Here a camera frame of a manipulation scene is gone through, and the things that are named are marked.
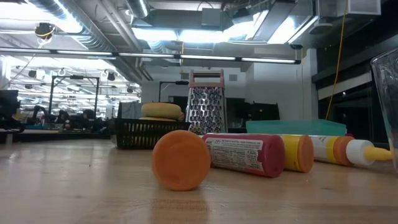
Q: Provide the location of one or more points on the orange food colouring bottle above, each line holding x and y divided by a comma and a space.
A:
181, 160

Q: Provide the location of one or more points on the red food colouring bottle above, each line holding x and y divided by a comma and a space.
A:
245, 154

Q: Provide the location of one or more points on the yellow food colouring bottle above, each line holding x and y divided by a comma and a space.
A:
339, 149
298, 154

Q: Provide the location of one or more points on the long ceiling light fixture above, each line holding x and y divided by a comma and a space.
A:
208, 57

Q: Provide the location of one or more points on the black background cabinet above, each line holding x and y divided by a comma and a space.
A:
261, 112

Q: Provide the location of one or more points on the grey background box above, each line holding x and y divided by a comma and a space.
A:
129, 110

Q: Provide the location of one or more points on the black plastic basket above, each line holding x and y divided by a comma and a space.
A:
124, 123

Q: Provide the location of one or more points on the teal plastic container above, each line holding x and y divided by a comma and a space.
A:
295, 128

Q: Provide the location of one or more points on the dark background robot station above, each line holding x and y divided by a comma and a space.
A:
84, 119

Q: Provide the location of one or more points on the background work table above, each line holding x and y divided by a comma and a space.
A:
46, 134

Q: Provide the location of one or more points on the white ceiling box unit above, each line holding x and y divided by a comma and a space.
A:
351, 7

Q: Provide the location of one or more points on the clear plastic container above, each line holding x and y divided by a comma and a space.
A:
388, 93

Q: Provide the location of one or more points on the dark background monitor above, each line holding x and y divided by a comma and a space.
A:
7, 105

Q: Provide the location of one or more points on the black background gantry frame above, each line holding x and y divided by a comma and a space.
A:
174, 82
74, 76

